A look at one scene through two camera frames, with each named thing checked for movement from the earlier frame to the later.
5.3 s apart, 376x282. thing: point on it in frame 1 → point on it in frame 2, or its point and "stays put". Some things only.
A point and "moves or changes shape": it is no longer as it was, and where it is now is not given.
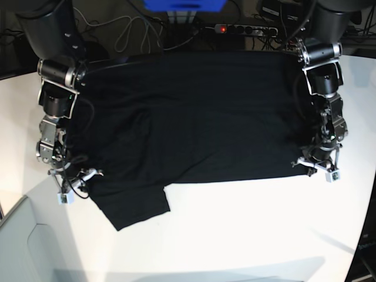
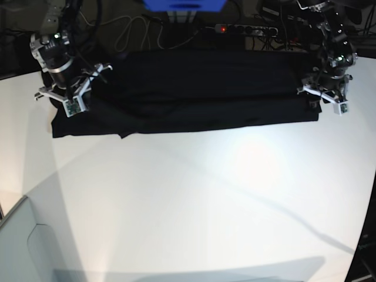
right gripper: [319, 155] → [331, 89]
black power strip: [255, 30] stays put
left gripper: [72, 178] → [79, 89]
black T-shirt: [148, 119] moves or changes shape
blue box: [185, 5] stays put
